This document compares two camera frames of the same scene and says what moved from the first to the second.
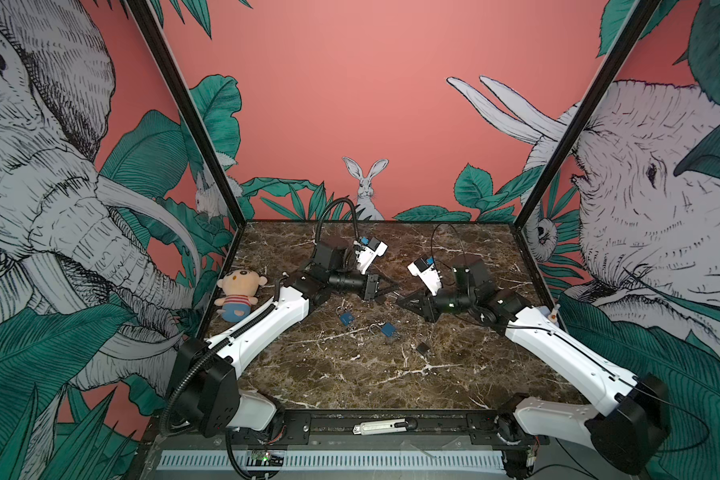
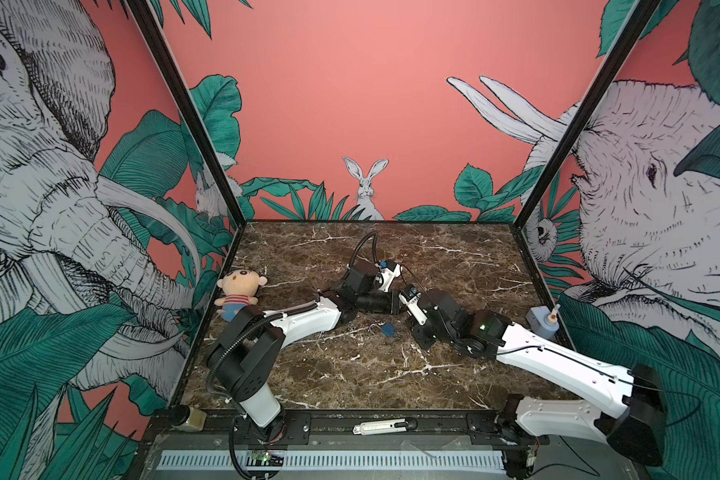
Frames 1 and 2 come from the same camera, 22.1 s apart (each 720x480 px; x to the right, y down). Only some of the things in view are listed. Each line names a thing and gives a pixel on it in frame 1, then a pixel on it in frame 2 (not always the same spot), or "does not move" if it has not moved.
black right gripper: (429, 308) → (422, 342)
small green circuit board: (261, 455) does not move
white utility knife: (381, 427) does not move
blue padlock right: (388, 329) does not move
